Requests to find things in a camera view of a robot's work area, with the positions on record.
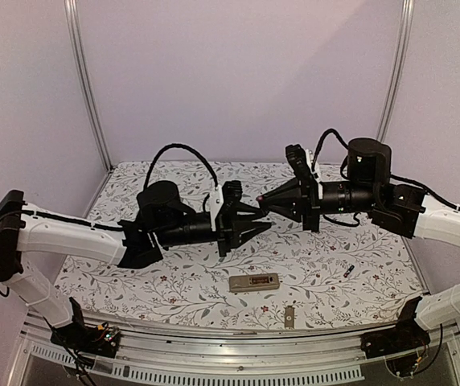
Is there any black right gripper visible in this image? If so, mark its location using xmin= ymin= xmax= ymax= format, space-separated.
xmin=258 ymin=177 xmax=378 ymax=233

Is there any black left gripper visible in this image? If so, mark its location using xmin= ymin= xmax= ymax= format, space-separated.
xmin=156 ymin=203 xmax=273 ymax=258

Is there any white remote control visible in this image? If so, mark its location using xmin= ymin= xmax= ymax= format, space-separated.
xmin=228 ymin=273 xmax=280 ymax=293

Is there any remote battery cover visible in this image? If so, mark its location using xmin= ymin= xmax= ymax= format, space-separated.
xmin=284 ymin=306 xmax=295 ymax=329

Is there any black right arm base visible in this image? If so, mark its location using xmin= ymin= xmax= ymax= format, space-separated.
xmin=360 ymin=296 xmax=430 ymax=377

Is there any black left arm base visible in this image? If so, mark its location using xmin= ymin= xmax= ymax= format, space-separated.
xmin=51 ymin=298 xmax=121 ymax=359

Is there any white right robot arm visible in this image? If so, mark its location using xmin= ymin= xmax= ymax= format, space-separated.
xmin=259 ymin=214 xmax=460 ymax=329

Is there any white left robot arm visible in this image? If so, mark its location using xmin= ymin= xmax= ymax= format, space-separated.
xmin=0 ymin=180 xmax=271 ymax=349

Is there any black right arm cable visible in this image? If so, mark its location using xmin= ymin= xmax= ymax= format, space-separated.
xmin=312 ymin=128 xmax=350 ymax=162

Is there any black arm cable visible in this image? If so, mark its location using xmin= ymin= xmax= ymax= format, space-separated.
xmin=143 ymin=144 xmax=220 ymax=190
xmin=312 ymin=128 xmax=350 ymax=162

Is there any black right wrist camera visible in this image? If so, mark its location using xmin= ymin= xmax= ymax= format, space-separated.
xmin=347 ymin=138 xmax=392 ymax=186

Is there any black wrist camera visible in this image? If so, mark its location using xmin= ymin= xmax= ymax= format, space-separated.
xmin=137 ymin=180 xmax=195 ymax=232
xmin=347 ymin=138 xmax=392 ymax=186

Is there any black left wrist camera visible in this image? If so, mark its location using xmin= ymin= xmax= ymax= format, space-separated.
xmin=137 ymin=180 xmax=195 ymax=232

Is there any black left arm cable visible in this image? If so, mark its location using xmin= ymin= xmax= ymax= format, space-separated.
xmin=143 ymin=144 xmax=220 ymax=190

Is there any right aluminium frame post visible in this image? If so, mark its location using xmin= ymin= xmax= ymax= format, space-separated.
xmin=376 ymin=0 xmax=415 ymax=142

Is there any aluminium frame post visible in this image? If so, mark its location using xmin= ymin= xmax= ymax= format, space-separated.
xmin=64 ymin=0 xmax=113 ymax=173
xmin=376 ymin=0 xmax=415 ymax=142

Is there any left aluminium frame post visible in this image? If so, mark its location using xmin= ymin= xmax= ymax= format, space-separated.
xmin=64 ymin=0 xmax=113 ymax=173

